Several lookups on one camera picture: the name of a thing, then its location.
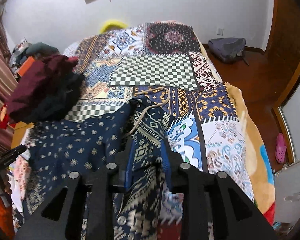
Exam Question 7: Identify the navy patterned hooded garment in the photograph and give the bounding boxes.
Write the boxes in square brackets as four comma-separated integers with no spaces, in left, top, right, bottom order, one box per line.
[23,97,174,239]

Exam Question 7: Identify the person's left hand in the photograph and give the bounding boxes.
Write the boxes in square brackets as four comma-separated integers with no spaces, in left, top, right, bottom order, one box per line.
[0,174,13,196]

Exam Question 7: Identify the tan fleece blanket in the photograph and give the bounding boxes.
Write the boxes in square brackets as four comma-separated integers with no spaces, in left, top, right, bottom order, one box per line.
[197,39,276,225]

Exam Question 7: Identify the tan wooden nightstand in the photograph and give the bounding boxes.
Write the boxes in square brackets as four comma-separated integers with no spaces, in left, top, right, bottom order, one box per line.
[11,122,34,148]

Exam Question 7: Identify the red plush toy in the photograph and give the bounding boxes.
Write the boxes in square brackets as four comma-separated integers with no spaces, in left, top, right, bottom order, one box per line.
[0,104,15,129]

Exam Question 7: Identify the orange jacket sleeve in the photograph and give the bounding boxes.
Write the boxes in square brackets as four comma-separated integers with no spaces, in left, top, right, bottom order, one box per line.
[0,198,15,239]

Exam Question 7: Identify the pink clog shoe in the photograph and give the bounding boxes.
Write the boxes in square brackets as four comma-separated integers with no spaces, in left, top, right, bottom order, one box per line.
[275,133,287,164]

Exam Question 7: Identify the dark teal folded garment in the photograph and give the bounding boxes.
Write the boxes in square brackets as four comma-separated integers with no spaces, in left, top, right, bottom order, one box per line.
[23,72,85,124]

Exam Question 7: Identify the maroon folded garment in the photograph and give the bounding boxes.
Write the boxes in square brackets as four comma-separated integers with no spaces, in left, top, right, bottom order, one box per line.
[6,54,78,123]

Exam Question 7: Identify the cluttered items pile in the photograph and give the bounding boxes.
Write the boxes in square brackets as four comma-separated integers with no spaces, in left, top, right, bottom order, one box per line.
[9,39,59,79]

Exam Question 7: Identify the patchwork patterned bedspread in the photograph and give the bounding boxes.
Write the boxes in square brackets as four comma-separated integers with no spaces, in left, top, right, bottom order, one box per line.
[12,22,256,240]

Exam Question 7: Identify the grey backpack on floor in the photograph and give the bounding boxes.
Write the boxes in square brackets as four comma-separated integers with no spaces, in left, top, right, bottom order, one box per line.
[207,37,249,66]

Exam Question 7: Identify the yellow pillow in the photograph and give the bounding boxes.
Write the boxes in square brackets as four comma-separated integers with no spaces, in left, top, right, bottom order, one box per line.
[99,19,128,34]

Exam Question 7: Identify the white wall socket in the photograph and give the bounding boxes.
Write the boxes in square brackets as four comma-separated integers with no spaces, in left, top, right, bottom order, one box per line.
[217,28,224,36]

